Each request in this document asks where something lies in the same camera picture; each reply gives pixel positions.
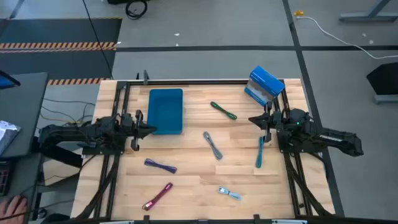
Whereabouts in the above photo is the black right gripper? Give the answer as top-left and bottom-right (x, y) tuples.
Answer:
(248, 102), (289, 143)

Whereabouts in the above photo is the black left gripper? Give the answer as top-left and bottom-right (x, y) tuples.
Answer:
(119, 109), (157, 152)

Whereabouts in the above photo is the teal braided USB-C cable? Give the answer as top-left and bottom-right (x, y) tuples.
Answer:
(255, 136), (265, 169)

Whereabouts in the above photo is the grey handled tool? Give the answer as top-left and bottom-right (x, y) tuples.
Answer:
(203, 131), (224, 161)

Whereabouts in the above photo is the blue plastic bin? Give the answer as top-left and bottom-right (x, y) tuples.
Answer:
(146, 88), (184, 136)

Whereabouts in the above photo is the blue cardboard box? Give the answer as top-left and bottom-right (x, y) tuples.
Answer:
(244, 65), (285, 107)

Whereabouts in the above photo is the black table clamp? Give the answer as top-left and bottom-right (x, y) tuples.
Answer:
(136, 70), (150, 85)

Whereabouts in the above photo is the black hazard-striped floor mat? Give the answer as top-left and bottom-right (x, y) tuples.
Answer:
(0, 17), (123, 86)

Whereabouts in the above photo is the dark grey desk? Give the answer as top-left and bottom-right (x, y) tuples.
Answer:
(0, 72), (49, 200)

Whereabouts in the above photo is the black stand base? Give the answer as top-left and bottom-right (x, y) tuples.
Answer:
(366, 62), (398, 105)

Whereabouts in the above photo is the silver foil bag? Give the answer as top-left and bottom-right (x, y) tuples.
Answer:
(0, 120), (21, 156)

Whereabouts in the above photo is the monitor with blue screen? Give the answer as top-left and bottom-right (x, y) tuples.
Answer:
(0, 70), (22, 90)

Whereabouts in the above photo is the grey metal table leg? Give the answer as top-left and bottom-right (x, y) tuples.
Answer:
(338, 0), (398, 23)

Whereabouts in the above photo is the black keyboard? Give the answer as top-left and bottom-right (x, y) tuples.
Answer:
(0, 160), (12, 197)

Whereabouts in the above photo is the person's hand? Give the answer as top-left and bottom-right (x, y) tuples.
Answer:
(0, 195), (29, 224)

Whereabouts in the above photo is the black metal table frame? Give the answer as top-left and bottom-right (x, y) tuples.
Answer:
(76, 79), (335, 224)

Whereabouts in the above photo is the thin black floor cable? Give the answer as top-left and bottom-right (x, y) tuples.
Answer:
(81, 0), (114, 80)

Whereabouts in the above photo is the white floor cable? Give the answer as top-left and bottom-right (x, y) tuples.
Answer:
(295, 15), (398, 60)

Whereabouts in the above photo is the coiled black cable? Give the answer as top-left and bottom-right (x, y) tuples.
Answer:
(125, 0), (149, 21)

